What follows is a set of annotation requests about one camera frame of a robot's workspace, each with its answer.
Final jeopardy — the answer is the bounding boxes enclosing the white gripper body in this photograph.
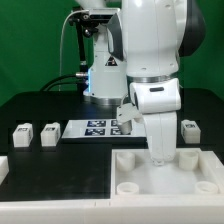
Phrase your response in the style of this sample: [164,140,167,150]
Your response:
[129,78,181,164]

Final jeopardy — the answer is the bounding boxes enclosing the white square table top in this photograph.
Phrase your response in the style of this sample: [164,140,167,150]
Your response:
[111,148,224,198]

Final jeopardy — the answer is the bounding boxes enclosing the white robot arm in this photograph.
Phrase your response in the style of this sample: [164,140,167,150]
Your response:
[75,0,205,165]

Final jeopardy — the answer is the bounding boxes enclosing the white sheet with AprilTags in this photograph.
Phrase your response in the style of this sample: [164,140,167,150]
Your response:
[62,119,145,139]

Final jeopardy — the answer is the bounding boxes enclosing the white left obstacle block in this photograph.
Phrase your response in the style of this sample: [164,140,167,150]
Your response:
[0,156,9,184]

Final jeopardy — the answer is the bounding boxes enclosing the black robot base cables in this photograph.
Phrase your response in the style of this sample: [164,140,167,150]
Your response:
[39,73,90,92]

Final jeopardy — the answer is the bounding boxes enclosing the black camera on stand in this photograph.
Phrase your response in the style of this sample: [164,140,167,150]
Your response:
[70,8,120,23]

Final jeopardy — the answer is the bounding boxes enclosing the black camera stand pole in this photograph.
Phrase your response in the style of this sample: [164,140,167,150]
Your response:
[75,19,88,93]

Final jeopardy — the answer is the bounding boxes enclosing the white camera cable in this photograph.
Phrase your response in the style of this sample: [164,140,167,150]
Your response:
[58,9,88,92]

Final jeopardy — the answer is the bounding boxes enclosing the white front obstacle wall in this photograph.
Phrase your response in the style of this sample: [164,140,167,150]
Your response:
[0,197,224,224]

